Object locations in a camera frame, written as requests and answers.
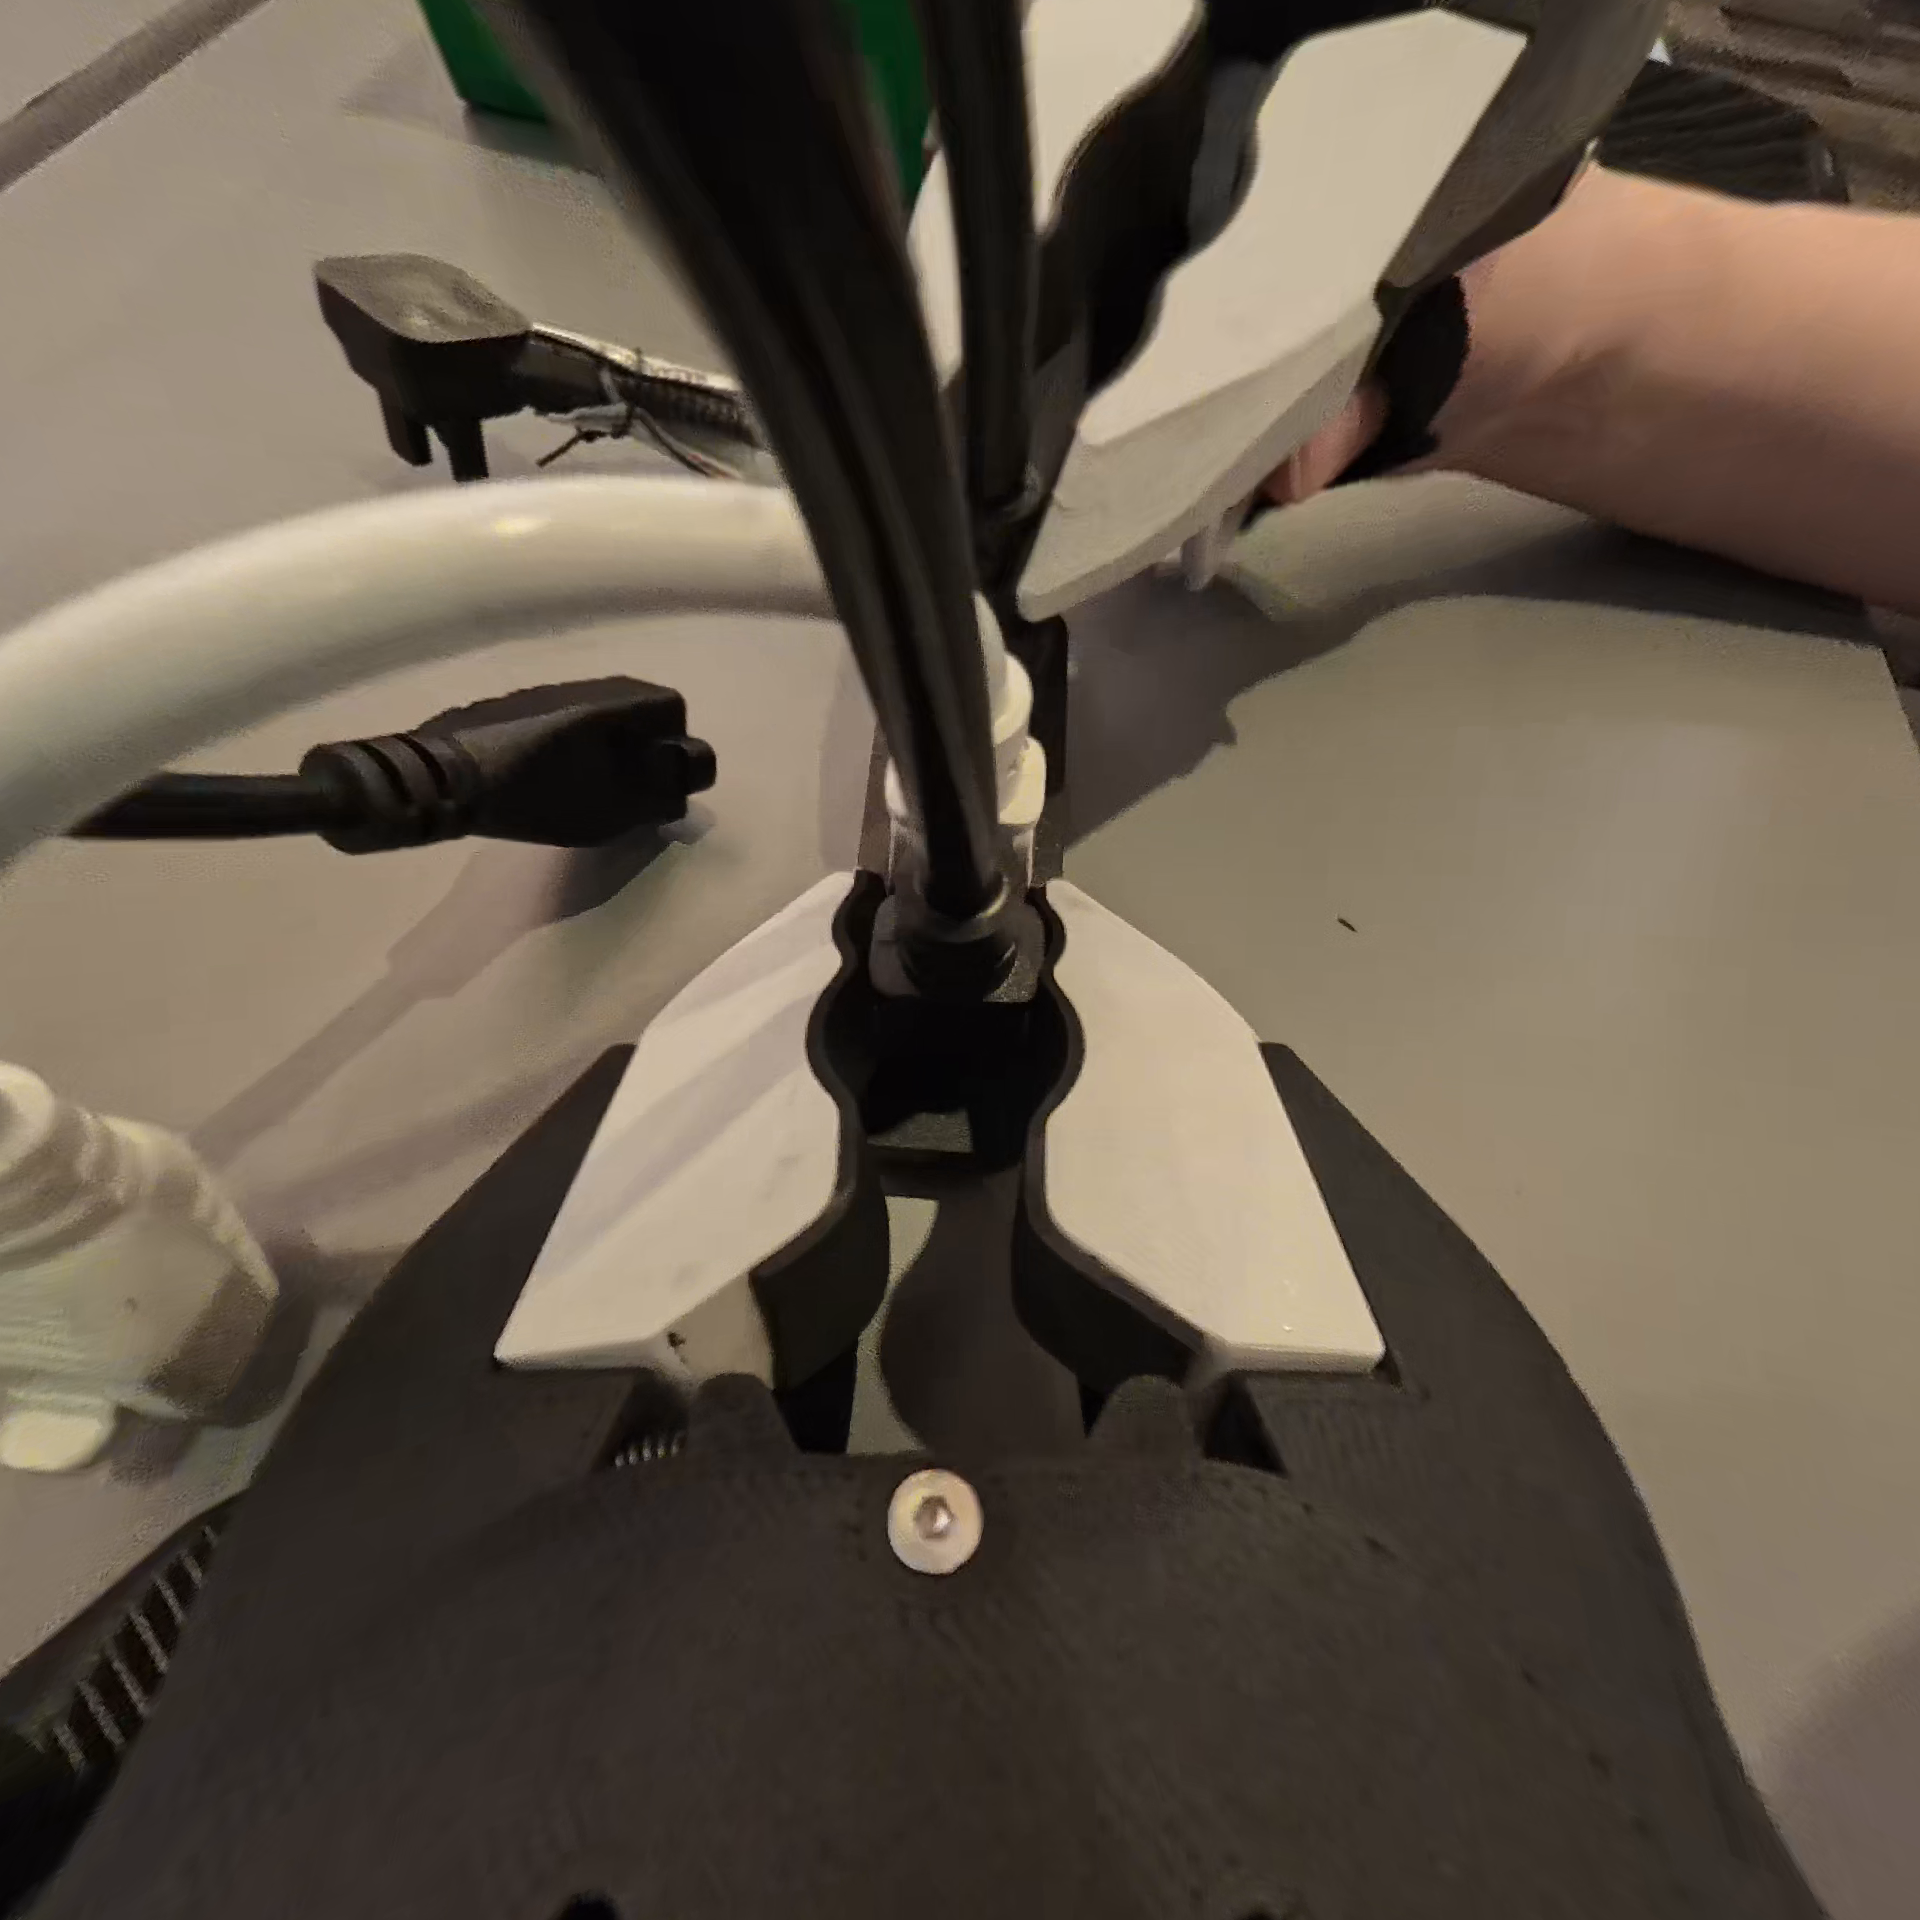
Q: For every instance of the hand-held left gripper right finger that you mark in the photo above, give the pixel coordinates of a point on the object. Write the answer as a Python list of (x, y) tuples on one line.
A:
[(1200, 1185)]

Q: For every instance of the white warning tag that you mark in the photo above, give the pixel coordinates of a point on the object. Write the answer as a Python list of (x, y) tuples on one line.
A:
[(579, 368)]

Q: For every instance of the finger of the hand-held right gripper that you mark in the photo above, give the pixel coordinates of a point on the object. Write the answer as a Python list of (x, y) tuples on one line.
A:
[(1290, 300), (1110, 45)]

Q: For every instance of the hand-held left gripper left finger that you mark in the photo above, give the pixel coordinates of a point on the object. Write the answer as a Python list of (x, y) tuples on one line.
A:
[(692, 1170)]

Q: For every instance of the person's right hand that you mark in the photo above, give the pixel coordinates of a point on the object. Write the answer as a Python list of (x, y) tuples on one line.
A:
[(1576, 345)]

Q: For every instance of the green plastic bin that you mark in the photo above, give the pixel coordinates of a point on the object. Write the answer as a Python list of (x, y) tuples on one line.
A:
[(480, 54)]

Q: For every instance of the black power strip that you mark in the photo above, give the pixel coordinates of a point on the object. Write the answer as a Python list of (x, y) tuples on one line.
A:
[(939, 1103)]

